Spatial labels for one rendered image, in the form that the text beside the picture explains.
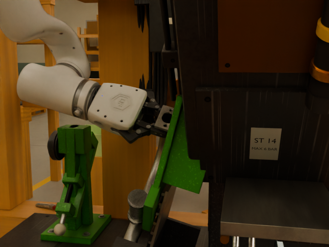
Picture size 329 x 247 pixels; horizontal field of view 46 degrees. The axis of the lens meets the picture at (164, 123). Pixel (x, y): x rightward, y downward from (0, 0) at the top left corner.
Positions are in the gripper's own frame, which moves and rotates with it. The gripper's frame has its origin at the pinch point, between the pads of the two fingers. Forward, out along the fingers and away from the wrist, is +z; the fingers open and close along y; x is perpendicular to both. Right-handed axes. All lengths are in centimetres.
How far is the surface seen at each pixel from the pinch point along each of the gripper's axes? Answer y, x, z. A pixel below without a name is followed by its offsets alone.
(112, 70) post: 20.8, 14.3, -21.0
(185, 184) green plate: -13.0, -3.1, 8.2
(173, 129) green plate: -7.5, -10.4, 3.6
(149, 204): -18.6, -2.9, 3.4
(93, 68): 580, 731, -360
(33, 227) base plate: -20.0, 35.2, -27.7
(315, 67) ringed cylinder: -6.7, -31.8, 19.9
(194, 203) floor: 107, 279, 8
